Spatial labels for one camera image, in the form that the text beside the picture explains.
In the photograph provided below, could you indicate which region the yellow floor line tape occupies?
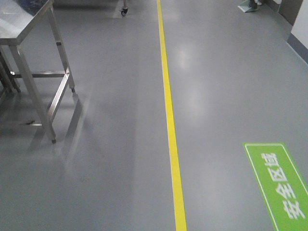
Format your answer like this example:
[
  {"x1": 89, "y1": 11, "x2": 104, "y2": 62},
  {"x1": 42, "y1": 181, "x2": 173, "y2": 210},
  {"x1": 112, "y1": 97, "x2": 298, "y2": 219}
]
[{"x1": 156, "y1": 0, "x2": 188, "y2": 231}]

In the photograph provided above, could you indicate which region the caster wheel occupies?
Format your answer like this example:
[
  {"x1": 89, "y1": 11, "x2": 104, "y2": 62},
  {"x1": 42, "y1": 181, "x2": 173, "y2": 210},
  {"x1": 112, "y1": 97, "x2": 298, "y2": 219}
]
[{"x1": 121, "y1": 8, "x2": 128, "y2": 16}]

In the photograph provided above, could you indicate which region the green floor sign sticker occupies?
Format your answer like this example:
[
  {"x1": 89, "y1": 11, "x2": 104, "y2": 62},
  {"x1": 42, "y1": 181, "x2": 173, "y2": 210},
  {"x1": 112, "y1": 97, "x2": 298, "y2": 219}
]
[{"x1": 243, "y1": 143, "x2": 308, "y2": 231}]

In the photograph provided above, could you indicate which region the stainless steel table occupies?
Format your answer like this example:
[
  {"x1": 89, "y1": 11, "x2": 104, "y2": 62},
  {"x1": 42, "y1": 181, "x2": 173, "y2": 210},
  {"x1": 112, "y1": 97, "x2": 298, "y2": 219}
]
[{"x1": 0, "y1": 0, "x2": 77, "y2": 144}]

